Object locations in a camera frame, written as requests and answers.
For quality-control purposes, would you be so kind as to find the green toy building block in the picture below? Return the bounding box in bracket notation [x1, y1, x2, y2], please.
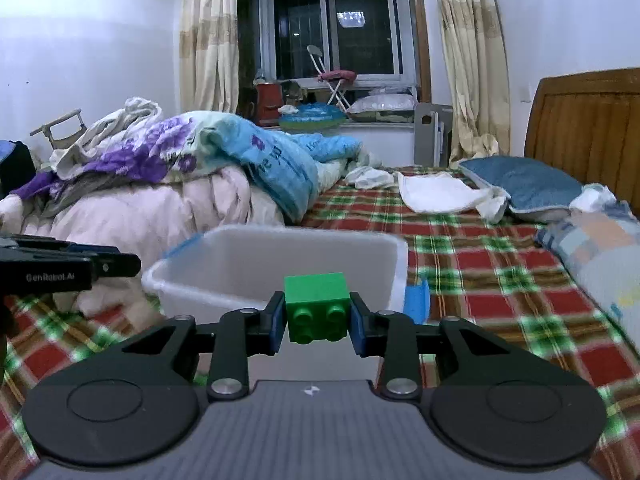
[284, 273, 352, 344]

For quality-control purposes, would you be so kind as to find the white plastic storage bin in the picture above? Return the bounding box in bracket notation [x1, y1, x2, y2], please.
[142, 224, 408, 388]

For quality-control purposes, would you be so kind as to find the dark bag at left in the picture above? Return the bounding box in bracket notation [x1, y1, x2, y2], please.
[0, 140, 36, 198]

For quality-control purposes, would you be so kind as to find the pink quilted comforter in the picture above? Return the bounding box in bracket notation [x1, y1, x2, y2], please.
[0, 164, 286, 321]

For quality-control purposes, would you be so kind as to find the beige clothes rack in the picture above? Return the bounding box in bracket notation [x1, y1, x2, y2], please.
[28, 107, 89, 151]

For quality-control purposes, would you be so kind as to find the red green plaid bedsheet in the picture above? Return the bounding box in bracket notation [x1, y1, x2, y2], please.
[1, 184, 639, 479]

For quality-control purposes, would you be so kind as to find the white cloth on bed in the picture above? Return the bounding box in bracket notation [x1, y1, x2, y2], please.
[395, 172, 510, 223]

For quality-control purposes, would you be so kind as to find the white crumpled garment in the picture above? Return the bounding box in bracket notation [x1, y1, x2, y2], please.
[47, 96, 164, 180]

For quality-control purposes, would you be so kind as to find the purple floral blue blanket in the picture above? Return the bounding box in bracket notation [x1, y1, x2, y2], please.
[21, 110, 363, 222]

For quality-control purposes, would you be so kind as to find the grey cabinet by window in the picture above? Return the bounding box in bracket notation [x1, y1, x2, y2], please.
[414, 102, 452, 168]

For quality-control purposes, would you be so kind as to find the white pillow on sill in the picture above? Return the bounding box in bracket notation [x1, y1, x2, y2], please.
[346, 93, 418, 124]

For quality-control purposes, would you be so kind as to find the teal round basin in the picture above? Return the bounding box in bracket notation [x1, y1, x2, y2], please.
[279, 102, 347, 133]

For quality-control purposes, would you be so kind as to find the patterned light blue pillow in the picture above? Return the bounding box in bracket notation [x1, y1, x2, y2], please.
[536, 183, 640, 346]

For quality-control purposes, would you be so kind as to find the red box on sill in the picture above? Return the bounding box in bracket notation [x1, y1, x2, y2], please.
[255, 82, 284, 127]

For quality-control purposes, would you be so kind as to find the folding chair with red seat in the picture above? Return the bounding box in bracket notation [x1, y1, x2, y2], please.
[306, 44, 357, 113]

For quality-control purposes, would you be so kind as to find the left beige curtain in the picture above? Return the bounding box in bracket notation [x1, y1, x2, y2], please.
[179, 0, 239, 113]

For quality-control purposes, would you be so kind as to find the beige curtain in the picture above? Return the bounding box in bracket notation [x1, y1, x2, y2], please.
[437, 0, 511, 167]
[179, 0, 239, 113]

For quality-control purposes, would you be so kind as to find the right beige curtain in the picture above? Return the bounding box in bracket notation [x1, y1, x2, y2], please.
[437, 0, 511, 167]

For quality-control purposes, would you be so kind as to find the wooden headboard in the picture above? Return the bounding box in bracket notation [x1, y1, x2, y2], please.
[524, 68, 640, 214]

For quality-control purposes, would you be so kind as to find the window with dark glass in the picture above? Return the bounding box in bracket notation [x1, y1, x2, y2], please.
[239, 0, 433, 102]

